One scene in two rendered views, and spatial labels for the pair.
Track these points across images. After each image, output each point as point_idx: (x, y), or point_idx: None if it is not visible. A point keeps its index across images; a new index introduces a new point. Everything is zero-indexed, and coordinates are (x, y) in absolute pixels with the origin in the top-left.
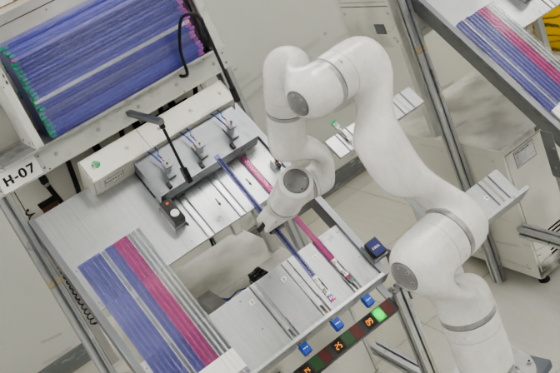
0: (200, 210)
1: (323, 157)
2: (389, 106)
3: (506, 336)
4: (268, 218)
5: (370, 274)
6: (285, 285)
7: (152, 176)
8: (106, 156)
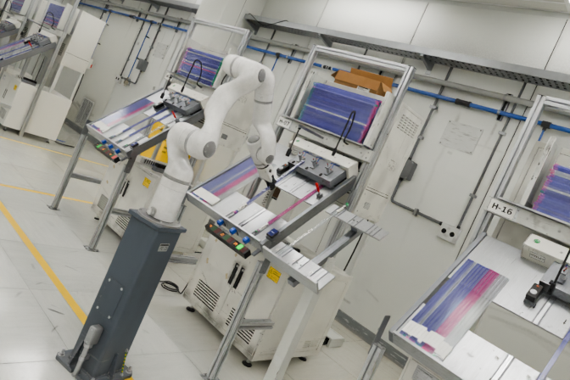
0: (289, 180)
1: (259, 136)
2: (230, 82)
3: (164, 196)
4: None
5: (261, 239)
6: (253, 211)
7: (297, 157)
8: (303, 142)
